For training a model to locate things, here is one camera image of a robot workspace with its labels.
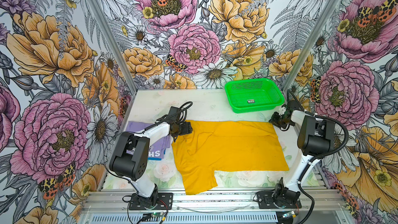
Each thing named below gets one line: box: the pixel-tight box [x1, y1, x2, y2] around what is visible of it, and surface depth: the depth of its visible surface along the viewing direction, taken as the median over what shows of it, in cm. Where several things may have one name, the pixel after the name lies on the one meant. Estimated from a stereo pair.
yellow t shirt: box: [171, 119, 290, 195], surface depth 93 cm
